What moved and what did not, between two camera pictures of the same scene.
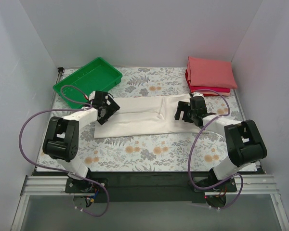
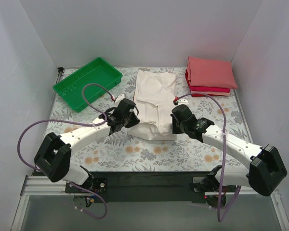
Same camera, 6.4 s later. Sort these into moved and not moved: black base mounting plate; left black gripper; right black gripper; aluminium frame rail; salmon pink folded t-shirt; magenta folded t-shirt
Moved: right black gripper; left black gripper
Not moved: aluminium frame rail; salmon pink folded t-shirt; magenta folded t-shirt; black base mounting plate
